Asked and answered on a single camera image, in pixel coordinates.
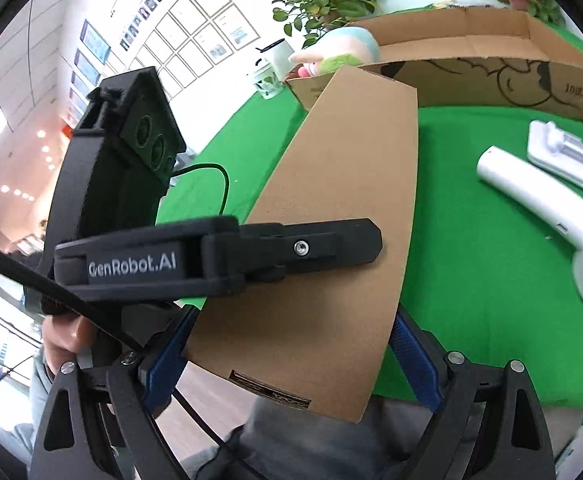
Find group of framed certificates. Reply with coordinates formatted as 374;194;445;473
134;0;262;102

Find leafy potted plant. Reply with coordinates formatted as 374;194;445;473
270;0;388;52

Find group of blue wall posters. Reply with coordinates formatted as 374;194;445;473
64;19;113;128

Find thin black cable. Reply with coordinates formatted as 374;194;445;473
170;162;231;224

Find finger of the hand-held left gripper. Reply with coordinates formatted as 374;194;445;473
236;218;383;283

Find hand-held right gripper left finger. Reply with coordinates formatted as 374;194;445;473
29;304;201;480

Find person's left hand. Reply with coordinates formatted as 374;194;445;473
40;307;97;377

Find white plastic holder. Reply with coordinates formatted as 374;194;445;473
526;120;583;197

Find green tablecloth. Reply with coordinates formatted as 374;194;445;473
156;6;583;427

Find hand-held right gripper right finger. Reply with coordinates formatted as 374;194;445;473
388;304;558;480

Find person's grey trousers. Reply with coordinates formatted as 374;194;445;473
169;394;487;480

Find white handheld fan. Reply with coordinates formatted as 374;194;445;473
476;146;583;312

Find pastel plush toy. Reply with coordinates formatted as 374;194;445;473
288;25;383;79

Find white kettle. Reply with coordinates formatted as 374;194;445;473
248;39;295;101

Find thick black cable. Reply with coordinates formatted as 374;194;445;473
0;235;268;480

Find row of portrait photos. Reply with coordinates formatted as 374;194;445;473
106;0;200;52

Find large cardboard box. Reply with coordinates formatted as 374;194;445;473
186;7;583;424

